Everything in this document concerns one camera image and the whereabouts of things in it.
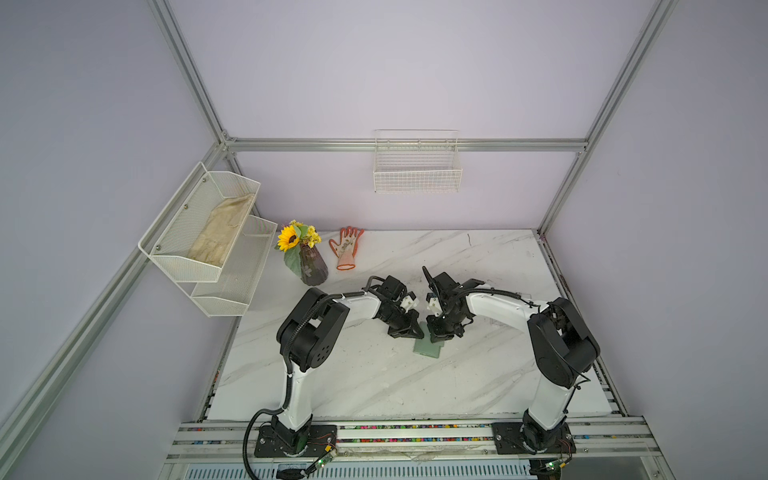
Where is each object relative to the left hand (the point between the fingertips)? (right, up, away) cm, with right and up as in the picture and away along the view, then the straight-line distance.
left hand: (421, 338), depth 90 cm
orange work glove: (-27, +28, +22) cm, 45 cm away
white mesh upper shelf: (-61, +31, -13) cm, 70 cm away
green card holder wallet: (+1, -2, -2) cm, 3 cm away
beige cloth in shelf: (-56, +30, -12) cm, 65 cm away
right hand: (+1, 0, -2) cm, 2 cm away
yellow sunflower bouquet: (-38, +31, -5) cm, 50 cm away
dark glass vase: (-36, +21, +8) cm, 42 cm away
